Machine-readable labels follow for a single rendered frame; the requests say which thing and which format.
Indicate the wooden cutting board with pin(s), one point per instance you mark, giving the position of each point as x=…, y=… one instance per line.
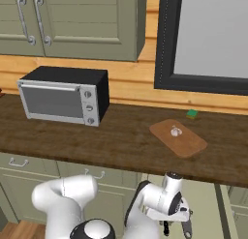
x=190, y=143

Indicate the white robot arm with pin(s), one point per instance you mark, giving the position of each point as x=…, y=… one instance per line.
x=64, y=197

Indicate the black framed window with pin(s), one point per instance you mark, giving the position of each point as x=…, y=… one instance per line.
x=164, y=39

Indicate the small red brown object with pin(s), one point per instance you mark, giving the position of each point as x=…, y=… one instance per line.
x=1, y=93

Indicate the green drawer front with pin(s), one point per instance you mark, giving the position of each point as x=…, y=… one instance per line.
x=122, y=176
x=38, y=167

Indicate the green base cupboard door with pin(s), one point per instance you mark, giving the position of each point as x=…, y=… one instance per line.
x=111, y=207
x=16, y=197

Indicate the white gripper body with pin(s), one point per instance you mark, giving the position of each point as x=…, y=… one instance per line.
x=168, y=215

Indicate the green and yellow sponge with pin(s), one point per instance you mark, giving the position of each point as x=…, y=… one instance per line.
x=192, y=113

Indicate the black and silver toaster oven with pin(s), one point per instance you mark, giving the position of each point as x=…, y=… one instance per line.
x=93, y=84

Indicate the silver toaster oven knob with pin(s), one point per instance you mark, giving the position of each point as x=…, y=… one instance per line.
x=87, y=94
x=89, y=107
x=91, y=121

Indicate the white garlic bulb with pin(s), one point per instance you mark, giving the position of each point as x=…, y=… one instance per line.
x=175, y=131

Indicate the wide green wall cupboard door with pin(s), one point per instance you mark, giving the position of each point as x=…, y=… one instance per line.
x=97, y=20

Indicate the green base cupboard run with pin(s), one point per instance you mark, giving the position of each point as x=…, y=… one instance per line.
x=239, y=210

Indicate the toaster oven glass door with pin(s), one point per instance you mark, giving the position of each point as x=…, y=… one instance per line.
x=51, y=102

